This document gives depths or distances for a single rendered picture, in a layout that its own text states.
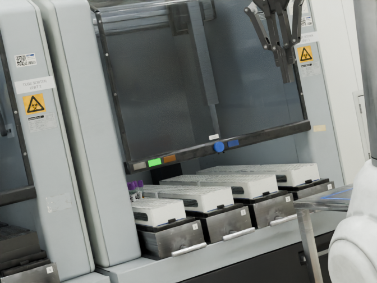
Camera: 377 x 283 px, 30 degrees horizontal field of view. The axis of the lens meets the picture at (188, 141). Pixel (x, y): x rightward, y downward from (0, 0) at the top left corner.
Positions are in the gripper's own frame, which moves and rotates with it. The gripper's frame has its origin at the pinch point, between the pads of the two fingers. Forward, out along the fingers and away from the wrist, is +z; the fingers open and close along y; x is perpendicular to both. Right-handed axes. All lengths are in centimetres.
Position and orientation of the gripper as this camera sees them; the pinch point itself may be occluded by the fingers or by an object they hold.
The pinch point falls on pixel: (285, 65)
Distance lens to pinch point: 146.2
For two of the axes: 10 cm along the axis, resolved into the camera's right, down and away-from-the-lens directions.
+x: 4.3, -1.4, 8.9
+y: 8.8, -1.5, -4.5
